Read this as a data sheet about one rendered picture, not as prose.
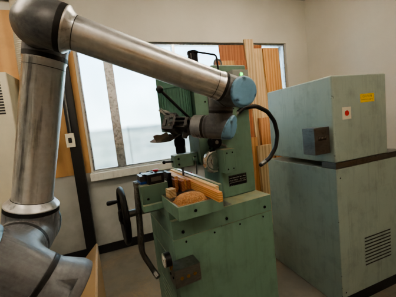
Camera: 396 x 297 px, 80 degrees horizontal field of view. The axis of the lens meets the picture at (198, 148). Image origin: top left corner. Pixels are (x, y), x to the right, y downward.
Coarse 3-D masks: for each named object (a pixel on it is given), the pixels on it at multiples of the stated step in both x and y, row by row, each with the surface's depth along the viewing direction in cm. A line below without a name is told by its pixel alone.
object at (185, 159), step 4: (188, 152) 135; (192, 152) 133; (196, 152) 131; (172, 156) 129; (176, 156) 126; (180, 156) 127; (184, 156) 128; (188, 156) 129; (192, 156) 130; (196, 156) 131; (172, 160) 130; (176, 160) 126; (180, 160) 127; (184, 160) 128; (188, 160) 129; (192, 160) 130; (196, 160) 131; (172, 164) 131; (176, 164) 126; (180, 164) 127; (184, 164) 128; (188, 164) 129; (192, 164) 130; (176, 168) 126
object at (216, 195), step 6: (192, 180) 121; (192, 186) 119; (198, 186) 112; (204, 186) 107; (204, 192) 107; (210, 192) 101; (216, 192) 96; (210, 198) 102; (216, 198) 97; (222, 198) 96
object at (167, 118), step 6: (168, 114) 97; (174, 114) 94; (168, 120) 94; (174, 120) 93; (180, 120) 95; (186, 120) 91; (162, 126) 95; (168, 126) 94; (174, 126) 94; (180, 126) 93; (186, 126) 91; (174, 132) 96; (180, 132) 98
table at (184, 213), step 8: (184, 192) 116; (168, 200) 106; (208, 200) 100; (144, 208) 110; (152, 208) 112; (160, 208) 113; (168, 208) 107; (176, 208) 96; (184, 208) 96; (192, 208) 97; (200, 208) 99; (208, 208) 100; (216, 208) 102; (176, 216) 98; (184, 216) 96; (192, 216) 97
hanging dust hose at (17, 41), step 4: (8, 0) 201; (12, 0) 198; (16, 0) 198; (12, 4) 198; (16, 36) 201; (16, 40) 201; (20, 40) 200; (16, 44) 201; (20, 44) 201; (16, 48) 201; (20, 48) 201; (16, 52) 202; (20, 52) 201; (16, 56) 201; (20, 56) 201; (20, 60) 201; (20, 64) 201; (20, 68) 202; (20, 72) 202
